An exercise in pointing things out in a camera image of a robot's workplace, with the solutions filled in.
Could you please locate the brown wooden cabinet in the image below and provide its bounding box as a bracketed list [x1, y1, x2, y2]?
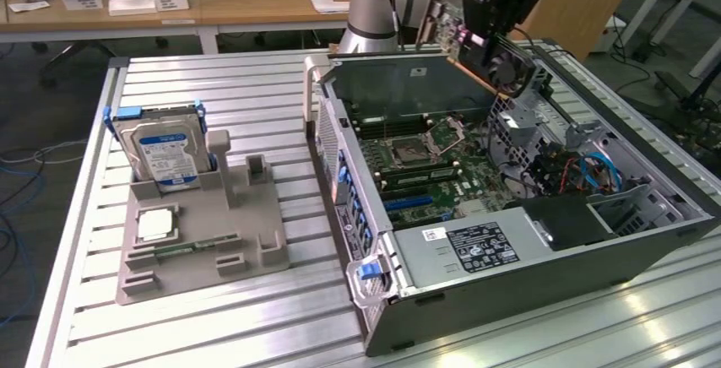
[521, 0, 646, 62]

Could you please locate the green RAM stick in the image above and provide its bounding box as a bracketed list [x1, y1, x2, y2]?
[150, 239, 221, 258]
[381, 168, 460, 188]

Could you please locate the white paper card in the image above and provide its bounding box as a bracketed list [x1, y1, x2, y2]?
[7, 0, 52, 14]

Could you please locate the metal disk bay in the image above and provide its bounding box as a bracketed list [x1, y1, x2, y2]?
[585, 181, 686, 239]

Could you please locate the silver CPU chip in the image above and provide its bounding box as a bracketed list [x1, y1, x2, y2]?
[136, 210, 178, 243]

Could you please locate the hard disk blue bracket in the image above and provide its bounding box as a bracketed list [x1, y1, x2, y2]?
[104, 100, 221, 195]

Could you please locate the white floor cable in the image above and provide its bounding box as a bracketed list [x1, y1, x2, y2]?
[0, 138, 90, 165]

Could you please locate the green motherboard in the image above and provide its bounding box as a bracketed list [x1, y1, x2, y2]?
[343, 101, 512, 228]

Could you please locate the blue SATA wire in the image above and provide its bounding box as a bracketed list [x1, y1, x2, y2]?
[584, 154, 614, 194]
[596, 152, 624, 192]

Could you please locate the grey parts rack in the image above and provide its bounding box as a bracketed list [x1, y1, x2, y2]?
[115, 129, 290, 306]

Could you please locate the open grey PC case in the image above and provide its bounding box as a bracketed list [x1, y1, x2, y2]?
[303, 37, 721, 359]

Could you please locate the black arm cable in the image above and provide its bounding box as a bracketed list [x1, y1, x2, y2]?
[379, 0, 407, 45]

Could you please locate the black chair base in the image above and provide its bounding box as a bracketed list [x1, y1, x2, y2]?
[31, 38, 112, 88]
[653, 70, 721, 150]

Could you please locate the green graphics card black shroud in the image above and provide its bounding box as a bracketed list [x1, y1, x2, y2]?
[414, 0, 544, 100]

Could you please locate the wooden desk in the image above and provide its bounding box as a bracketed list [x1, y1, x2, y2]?
[0, 0, 363, 55]

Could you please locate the perforated metal drive cage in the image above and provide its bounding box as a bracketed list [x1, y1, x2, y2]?
[489, 89, 557, 166]

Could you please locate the blue expansion slot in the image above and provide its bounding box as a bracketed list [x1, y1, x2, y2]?
[385, 193, 437, 214]

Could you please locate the grey power supply unit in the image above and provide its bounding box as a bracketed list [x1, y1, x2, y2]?
[391, 207, 568, 292]

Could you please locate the red black wire bundle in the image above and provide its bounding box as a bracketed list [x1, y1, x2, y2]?
[554, 156, 582, 197]

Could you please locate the CPU socket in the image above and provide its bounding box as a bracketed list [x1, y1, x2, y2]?
[390, 134, 439, 167]

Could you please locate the blue case release latch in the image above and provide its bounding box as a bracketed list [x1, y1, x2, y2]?
[357, 261, 391, 282]

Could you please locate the white box round insert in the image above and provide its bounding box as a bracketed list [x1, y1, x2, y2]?
[107, 0, 159, 17]

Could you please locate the black RAM slot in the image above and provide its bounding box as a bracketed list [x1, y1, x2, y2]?
[378, 165, 456, 178]
[353, 115, 422, 127]
[357, 124, 423, 135]
[375, 161, 453, 174]
[355, 119, 422, 131]
[373, 157, 451, 170]
[359, 128, 425, 140]

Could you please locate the blue floor cable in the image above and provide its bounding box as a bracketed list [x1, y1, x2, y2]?
[0, 165, 50, 329]

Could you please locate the metal socket cover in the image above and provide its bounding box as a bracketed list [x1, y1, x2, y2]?
[426, 116, 470, 154]

